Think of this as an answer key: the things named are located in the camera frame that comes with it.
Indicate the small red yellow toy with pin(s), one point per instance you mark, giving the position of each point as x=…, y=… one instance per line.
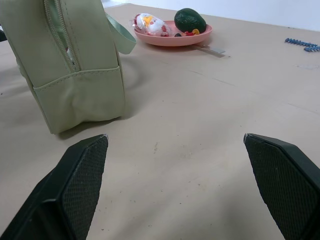
x=187, y=33

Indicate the white red wrapped candy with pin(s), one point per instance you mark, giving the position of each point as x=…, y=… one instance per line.
x=151, y=25

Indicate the dark green avocado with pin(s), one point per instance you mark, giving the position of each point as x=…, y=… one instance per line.
x=190, y=20

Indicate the grey metal strip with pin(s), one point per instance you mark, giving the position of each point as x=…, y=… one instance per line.
x=212, y=49

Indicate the pink plate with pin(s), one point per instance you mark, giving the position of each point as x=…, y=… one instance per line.
x=175, y=37

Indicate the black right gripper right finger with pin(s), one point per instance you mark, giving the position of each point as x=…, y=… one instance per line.
x=282, y=185

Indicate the light green zippered bag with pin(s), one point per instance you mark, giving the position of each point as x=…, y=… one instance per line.
x=62, y=62

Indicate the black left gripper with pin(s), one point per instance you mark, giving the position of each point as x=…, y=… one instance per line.
x=2, y=35

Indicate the blue screw strip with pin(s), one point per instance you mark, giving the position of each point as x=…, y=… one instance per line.
x=303, y=45

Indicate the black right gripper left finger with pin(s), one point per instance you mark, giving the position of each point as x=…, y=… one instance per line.
x=75, y=190

